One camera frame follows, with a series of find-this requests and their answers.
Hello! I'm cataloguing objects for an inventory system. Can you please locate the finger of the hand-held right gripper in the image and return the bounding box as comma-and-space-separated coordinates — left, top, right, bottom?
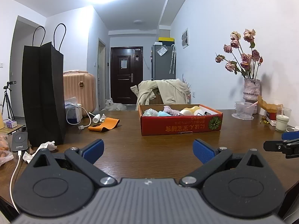
263, 139, 299, 159
281, 132, 299, 141

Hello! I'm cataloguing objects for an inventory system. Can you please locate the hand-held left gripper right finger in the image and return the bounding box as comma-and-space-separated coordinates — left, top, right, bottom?
179, 139, 272, 187

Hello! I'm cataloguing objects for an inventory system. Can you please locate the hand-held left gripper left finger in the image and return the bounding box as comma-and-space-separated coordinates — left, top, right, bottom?
29, 139, 118, 188

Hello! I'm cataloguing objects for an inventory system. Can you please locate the printed cardboard box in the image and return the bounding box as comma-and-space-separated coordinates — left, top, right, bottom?
138, 104, 223, 136

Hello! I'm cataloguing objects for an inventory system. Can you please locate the purple cloth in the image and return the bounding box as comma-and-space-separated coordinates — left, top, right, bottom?
163, 106, 181, 116

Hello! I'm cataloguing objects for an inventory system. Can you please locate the light green soft toy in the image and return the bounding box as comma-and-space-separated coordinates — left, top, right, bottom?
143, 108, 160, 117

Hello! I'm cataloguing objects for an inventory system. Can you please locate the small white bottle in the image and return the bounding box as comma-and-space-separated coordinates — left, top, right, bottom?
92, 113, 107, 123

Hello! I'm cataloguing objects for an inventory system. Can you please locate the white and black packet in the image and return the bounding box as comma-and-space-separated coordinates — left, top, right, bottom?
194, 108, 212, 116

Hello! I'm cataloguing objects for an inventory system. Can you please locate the orange paper wrap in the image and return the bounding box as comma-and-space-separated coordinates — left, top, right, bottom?
257, 95, 283, 113

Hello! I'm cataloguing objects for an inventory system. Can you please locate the white plush toy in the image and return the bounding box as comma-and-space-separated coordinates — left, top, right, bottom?
183, 109, 204, 116

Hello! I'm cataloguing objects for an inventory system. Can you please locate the white charger box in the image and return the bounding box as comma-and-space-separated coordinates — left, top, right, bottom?
64, 97, 83, 125

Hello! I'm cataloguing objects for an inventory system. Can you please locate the yellow spotted plush toy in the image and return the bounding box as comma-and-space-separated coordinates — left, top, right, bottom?
181, 107, 199, 115

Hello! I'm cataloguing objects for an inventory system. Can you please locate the crumpled white tissue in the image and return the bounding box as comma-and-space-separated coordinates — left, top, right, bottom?
23, 141, 58, 164

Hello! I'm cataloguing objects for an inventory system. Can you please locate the clear plastic cup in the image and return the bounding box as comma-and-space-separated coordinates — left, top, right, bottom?
232, 101, 258, 120

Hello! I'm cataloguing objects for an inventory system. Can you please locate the white dog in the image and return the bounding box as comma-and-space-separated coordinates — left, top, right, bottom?
104, 98, 127, 111

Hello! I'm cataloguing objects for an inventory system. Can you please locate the pink stone vase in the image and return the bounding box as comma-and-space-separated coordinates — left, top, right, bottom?
242, 78, 261, 102

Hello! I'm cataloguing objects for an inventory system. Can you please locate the pink suitcase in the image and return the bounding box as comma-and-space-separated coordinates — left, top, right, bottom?
63, 70, 97, 112

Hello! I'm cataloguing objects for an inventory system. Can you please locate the beige coat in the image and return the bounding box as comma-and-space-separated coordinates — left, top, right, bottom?
130, 79, 192, 111

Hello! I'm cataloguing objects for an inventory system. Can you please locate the brown chair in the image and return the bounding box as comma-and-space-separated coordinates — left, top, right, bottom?
148, 87, 164, 105

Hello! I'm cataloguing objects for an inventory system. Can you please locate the dark entrance door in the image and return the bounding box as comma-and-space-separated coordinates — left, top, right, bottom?
110, 47, 143, 105

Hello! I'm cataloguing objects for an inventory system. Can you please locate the black power bank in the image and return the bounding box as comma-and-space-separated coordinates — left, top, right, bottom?
12, 132, 30, 152

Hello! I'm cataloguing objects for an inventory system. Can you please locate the black paper bag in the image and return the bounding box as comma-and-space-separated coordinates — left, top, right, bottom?
22, 23, 67, 147

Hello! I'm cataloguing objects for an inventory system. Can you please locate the small folding table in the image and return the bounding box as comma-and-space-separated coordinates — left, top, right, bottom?
0, 125, 26, 136

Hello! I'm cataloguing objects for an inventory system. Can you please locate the plastic bag of snacks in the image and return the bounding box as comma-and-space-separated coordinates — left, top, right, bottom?
0, 134, 14, 167

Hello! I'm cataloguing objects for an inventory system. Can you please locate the dried rose bouquet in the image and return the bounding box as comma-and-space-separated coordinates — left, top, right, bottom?
215, 29, 263, 80

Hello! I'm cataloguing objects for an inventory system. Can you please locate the grey refrigerator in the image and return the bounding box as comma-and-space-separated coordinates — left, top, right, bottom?
151, 42, 176, 81

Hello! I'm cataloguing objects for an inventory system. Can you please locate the folded umbrella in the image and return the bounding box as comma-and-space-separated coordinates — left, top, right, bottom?
170, 44, 176, 74

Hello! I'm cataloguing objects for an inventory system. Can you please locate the black tripod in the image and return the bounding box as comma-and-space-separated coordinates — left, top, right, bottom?
0, 87, 16, 122

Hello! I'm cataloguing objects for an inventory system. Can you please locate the white charging cable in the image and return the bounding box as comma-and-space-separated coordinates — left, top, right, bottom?
10, 150, 25, 215

